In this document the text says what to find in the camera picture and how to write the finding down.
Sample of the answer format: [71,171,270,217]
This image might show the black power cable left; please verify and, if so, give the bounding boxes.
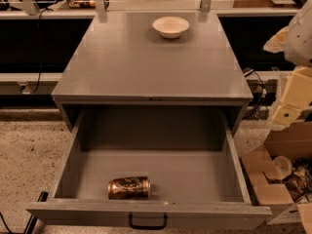
[30,7,50,95]

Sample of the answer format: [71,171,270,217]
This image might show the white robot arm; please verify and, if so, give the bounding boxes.
[263,8,312,131]

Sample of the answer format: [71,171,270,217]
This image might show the black drawer handle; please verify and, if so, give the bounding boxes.
[128,214,168,230]

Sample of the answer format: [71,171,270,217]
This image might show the grey counter cabinet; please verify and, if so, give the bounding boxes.
[52,11,252,130]

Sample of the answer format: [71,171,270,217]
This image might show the cardboard box with trash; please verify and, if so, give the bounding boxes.
[242,122,312,234]

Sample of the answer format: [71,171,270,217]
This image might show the orange soda can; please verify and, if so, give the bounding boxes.
[107,176,150,200]

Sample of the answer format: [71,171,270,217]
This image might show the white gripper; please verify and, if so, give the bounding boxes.
[272,66,312,126]

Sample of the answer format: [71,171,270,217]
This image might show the grey open top drawer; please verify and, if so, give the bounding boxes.
[27,106,271,229]

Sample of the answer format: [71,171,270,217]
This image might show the white paper bowl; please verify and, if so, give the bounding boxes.
[152,17,189,39]

